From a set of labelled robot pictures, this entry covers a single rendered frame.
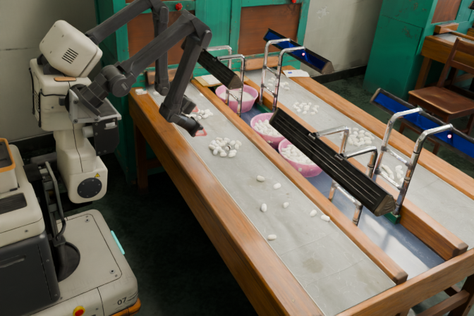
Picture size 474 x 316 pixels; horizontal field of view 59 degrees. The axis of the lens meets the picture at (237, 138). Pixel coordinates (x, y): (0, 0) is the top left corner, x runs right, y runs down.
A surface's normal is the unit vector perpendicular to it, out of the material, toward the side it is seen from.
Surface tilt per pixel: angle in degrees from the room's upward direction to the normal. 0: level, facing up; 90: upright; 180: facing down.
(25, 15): 90
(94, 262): 0
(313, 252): 0
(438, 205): 0
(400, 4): 90
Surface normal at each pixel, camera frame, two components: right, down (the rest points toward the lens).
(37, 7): 0.54, 0.46
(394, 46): -0.84, 0.23
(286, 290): 0.07, -0.86
